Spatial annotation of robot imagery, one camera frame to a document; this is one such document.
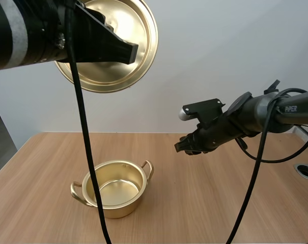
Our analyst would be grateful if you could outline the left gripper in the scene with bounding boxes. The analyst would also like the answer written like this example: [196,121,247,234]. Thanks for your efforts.
[66,1,139,65]

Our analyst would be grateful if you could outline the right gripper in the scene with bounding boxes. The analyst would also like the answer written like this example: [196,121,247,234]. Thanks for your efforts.
[185,113,244,156]

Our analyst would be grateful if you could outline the gold pot lid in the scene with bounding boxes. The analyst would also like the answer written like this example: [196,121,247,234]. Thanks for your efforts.
[53,0,159,94]

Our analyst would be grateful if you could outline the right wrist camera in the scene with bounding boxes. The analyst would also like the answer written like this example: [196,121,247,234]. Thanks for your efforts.
[178,98,226,129]

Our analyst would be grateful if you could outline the black cable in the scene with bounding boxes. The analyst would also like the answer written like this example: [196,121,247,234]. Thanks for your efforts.
[234,126,308,164]
[225,87,308,244]
[57,5,113,244]

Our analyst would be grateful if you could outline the gold pot with two handles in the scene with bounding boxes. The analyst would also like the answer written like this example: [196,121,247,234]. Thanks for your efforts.
[70,159,154,220]

